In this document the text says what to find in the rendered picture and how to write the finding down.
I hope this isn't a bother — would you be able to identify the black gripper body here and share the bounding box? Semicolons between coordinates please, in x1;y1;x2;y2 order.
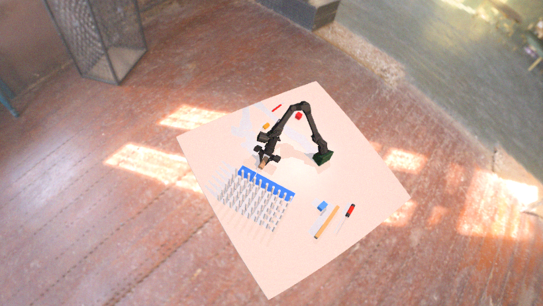
253;144;281;163

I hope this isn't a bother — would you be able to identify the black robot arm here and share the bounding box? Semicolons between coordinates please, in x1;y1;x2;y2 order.
256;101;330;155

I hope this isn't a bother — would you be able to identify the blue tape strip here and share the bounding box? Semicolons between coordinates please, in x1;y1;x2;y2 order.
238;166;295;202

